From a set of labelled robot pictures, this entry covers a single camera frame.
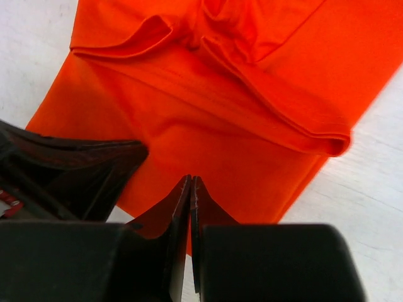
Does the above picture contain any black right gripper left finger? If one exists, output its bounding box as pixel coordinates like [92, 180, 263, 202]
[129, 175, 191, 301]

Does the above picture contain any orange t shirt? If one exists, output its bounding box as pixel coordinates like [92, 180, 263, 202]
[24, 0, 403, 256]

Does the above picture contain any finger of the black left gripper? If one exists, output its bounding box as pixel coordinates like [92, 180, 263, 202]
[1, 121, 148, 221]

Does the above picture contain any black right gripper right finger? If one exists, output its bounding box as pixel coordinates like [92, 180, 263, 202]
[190, 176, 238, 301]

